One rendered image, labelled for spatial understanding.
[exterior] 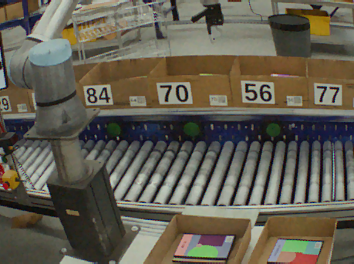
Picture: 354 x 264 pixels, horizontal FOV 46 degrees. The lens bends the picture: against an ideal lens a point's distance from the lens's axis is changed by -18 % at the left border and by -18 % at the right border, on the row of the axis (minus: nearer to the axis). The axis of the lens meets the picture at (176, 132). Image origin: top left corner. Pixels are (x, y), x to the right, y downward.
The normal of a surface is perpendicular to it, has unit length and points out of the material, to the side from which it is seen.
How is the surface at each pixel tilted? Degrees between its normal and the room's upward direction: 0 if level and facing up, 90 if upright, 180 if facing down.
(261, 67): 90
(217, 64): 90
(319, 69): 90
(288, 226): 89
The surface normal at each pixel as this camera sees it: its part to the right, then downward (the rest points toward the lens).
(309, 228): -0.38, 0.45
